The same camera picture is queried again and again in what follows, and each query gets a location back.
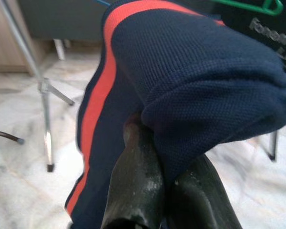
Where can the light wooden cabinet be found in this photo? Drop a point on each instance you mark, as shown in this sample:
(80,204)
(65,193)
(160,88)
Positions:
(4,35)

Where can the black TV console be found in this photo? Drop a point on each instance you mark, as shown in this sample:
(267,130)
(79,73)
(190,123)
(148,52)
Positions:
(62,19)

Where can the blue plastic hanger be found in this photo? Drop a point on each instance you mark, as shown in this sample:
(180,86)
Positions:
(103,3)

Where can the silver metal clothes rack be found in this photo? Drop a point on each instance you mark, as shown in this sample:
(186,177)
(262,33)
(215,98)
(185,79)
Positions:
(47,119)

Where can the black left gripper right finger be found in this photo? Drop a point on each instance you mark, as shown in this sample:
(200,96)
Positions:
(200,200)

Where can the navy garment orange stripe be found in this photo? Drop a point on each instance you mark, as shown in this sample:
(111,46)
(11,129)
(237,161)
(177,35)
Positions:
(181,71)

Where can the black printed shirt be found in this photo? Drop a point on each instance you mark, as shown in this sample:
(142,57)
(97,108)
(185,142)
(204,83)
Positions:
(238,17)

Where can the green plastic hanger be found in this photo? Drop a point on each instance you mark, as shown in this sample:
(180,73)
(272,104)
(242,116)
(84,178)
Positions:
(274,11)

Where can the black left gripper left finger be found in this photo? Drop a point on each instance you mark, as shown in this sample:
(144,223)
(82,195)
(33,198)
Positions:
(135,186)

